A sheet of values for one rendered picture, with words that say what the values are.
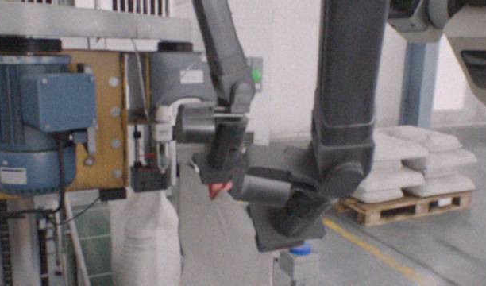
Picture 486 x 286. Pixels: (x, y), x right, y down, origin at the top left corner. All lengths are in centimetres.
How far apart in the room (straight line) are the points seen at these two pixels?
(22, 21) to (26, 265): 61
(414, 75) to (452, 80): 85
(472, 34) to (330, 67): 45
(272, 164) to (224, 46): 32
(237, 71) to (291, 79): 510
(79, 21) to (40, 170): 27
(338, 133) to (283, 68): 536
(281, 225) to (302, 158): 11
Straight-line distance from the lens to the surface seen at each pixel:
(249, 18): 496
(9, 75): 88
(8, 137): 90
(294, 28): 589
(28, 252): 123
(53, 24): 87
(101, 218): 281
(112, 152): 111
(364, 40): 43
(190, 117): 81
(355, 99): 47
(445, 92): 758
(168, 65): 111
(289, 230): 62
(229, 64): 80
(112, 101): 109
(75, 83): 83
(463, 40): 87
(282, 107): 588
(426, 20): 99
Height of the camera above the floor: 136
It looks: 11 degrees down
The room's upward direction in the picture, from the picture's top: 1 degrees clockwise
